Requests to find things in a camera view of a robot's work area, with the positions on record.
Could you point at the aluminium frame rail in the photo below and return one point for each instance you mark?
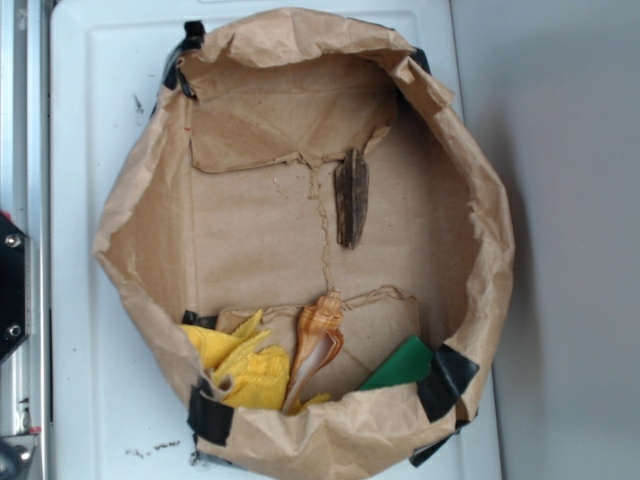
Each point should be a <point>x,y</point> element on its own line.
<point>26,392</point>

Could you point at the black metal bracket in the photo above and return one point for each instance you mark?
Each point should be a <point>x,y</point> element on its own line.
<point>15,287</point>

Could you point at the brown paper bag bin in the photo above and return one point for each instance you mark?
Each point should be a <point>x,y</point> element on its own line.
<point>226,205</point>

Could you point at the green rectangular block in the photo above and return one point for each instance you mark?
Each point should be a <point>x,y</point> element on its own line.
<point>408,363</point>

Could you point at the yellow microfiber cloth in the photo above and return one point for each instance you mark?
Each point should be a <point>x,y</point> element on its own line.
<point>246,372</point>

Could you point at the dark brown wood chip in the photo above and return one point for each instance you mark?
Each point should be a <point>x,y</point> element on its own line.
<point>351,184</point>

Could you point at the orange spiral seashell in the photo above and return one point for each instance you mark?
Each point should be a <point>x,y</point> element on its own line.
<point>319,340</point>

